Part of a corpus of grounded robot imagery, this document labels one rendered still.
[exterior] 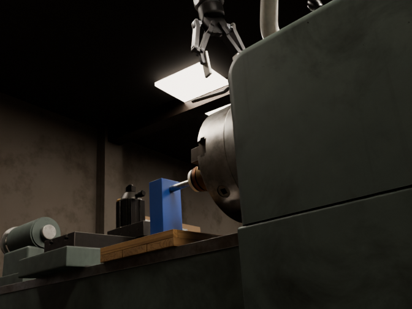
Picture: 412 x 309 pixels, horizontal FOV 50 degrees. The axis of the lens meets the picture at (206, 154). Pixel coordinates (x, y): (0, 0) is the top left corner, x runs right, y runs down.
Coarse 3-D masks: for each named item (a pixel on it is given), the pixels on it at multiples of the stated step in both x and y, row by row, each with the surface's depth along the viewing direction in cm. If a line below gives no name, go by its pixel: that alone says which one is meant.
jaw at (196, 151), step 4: (204, 140) 109; (200, 144) 110; (204, 144) 109; (196, 148) 113; (200, 148) 109; (204, 148) 108; (192, 152) 113; (196, 152) 112; (200, 152) 109; (204, 152) 108; (192, 156) 113; (196, 156) 112; (192, 160) 112; (196, 160) 111; (196, 164) 113
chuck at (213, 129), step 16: (224, 112) 109; (208, 128) 109; (208, 144) 107; (208, 160) 106; (224, 160) 102; (208, 176) 106; (224, 176) 103; (208, 192) 107; (224, 208) 108; (240, 208) 106
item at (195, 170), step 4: (196, 168) 126; (192, 172) 126; (196, 172) 124; (192, 176) 125; (196, 176) 124; (200, 176) 123; (192, 180) 125; (196, 180) 125; (200, 180) 123; (192, 184) 126; (196, 184) 125; (200, 184) 123; (204, 184) 123; (196, 188) 126; (200, 188) 125; (204, 188) 124
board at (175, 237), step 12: (132, 240) 115; (144, 240) 112; (156, 240) 109; (168, 240) 106; (180, 240) 106; (192, 240) 109; (108, 252) 121; (120, 252) 117; (132, 252) 114; (144, 252) 111
